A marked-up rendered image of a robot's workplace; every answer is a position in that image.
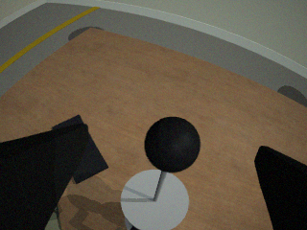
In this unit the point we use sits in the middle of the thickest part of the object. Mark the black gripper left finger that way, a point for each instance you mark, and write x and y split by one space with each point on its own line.
34 171

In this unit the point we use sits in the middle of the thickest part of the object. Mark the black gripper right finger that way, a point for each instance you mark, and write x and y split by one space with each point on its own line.
284 185

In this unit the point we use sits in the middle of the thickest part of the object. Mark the glass french press with black knob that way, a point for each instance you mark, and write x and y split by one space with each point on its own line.
156 199

